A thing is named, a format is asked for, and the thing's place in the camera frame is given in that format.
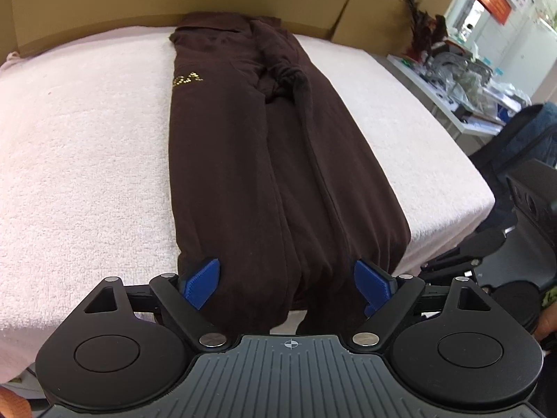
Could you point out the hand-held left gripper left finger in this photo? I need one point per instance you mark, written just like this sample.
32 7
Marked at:
201 283

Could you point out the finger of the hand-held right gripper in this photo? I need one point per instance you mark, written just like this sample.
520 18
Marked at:
472 247

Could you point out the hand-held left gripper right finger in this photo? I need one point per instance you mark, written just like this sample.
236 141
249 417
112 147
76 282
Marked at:
370 285

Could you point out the dark brown polo shirt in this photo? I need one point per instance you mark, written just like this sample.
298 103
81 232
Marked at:
261 161

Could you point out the person's right hand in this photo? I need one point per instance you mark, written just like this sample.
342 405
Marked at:
547 324

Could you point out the black office chair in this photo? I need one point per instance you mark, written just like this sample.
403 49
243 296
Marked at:
522 139

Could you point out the white side table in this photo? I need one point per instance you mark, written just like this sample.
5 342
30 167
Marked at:
457 115

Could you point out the clear plastic bag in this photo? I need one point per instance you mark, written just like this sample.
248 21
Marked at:
483 96

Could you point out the silver metal parts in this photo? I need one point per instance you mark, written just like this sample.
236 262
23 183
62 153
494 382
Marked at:
452 65

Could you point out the brown feather duster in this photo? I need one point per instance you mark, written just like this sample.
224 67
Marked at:
420 17

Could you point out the cardboard box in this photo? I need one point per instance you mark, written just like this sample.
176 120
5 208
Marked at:
383 13

